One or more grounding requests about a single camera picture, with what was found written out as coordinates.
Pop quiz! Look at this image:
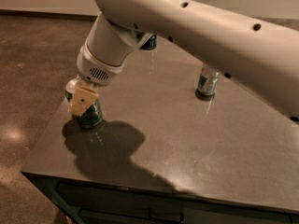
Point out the blue pepsi can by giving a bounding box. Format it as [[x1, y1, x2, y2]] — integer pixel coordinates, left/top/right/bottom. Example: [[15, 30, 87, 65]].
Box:
[[141, 35, 157, 50]]

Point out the dark cabinet drawer front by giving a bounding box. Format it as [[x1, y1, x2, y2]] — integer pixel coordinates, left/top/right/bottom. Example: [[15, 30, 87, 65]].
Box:
[[56, 183, 299, 224]]

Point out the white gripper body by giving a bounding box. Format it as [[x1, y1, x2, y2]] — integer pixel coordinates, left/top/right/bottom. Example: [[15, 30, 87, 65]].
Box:
[[77, 45, 123, 86]]

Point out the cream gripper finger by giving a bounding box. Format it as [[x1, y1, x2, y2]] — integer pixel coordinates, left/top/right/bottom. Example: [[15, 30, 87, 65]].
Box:
[[69, 86, 99, 116], [65, 77, 81, 93]]

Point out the green soda can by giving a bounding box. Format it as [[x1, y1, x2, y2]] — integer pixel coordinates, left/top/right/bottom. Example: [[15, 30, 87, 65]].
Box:
[[65, 80, 103, 129]]

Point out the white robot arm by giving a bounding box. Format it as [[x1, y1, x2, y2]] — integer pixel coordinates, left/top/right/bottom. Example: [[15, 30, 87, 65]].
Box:
[[70, 0, 299, 121]]

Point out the silver blue redbull can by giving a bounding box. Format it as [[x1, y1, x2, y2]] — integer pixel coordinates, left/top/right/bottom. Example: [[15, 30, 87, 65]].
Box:
[[197, 64, 220, 96]]

